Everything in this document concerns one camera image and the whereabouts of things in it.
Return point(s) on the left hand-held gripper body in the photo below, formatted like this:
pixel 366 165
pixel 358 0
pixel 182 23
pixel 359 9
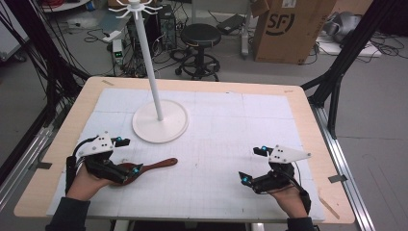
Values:
pixel 96 148

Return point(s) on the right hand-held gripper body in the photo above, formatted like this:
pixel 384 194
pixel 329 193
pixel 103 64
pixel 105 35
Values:
pixel 288 154

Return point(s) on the reddish brown wooden spoon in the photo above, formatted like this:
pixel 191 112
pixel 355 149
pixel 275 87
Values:
pixel 160 163

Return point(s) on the person's left hand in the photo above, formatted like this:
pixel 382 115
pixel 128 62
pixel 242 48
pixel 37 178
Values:
pixel 84 186

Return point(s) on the person's right hand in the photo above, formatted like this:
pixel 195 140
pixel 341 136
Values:
pixel 293 200

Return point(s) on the white hook stand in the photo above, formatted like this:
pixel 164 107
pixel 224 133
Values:
pixel 160 123

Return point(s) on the white grid mat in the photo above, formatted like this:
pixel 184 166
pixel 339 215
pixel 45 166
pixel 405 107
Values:
pixel 218 134

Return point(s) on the grey tape piece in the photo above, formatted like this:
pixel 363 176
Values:
pixel 337 178
pixel 44 165

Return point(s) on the tan tape strip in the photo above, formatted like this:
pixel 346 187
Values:
pixel 329 208

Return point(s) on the white device with green light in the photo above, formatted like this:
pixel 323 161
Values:
pixel 118 50

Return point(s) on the white power strip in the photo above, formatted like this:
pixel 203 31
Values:
pixel 111 36

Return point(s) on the white metal stand leg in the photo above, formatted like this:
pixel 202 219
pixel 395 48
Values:
pixel 246 32

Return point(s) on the black computer tower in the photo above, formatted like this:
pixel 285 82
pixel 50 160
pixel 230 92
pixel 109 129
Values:
pixel 167 27

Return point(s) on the brown cardboard box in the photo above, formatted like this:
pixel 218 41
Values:
pixel 288 29

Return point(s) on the black round stool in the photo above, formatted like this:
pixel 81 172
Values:
pixel 200 37

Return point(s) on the black flat device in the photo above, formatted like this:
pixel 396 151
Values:
pixel 231 24

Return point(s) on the grey rounded machine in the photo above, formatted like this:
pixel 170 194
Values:
pixel 344 25

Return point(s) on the aluminium rail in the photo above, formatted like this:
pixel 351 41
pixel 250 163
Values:
pixel 22 160
pixel 343 166

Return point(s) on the black metal frame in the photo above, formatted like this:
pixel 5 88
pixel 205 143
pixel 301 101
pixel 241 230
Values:
pixel 340 64
pixel 45 51

